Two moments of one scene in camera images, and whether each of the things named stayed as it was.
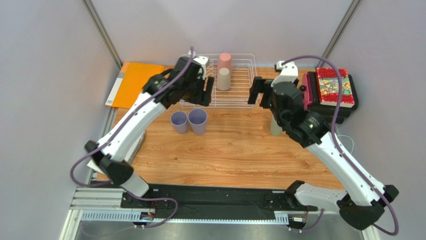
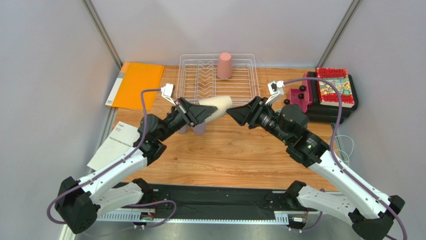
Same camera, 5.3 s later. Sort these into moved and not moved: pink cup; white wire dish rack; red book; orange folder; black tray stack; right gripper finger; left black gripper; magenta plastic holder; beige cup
Moved: right gripper finger; beige cup; left black gripper
Not moved: black tray stack; red book; pink cup; magenta plastic holder; white wire dish rack; orange folder
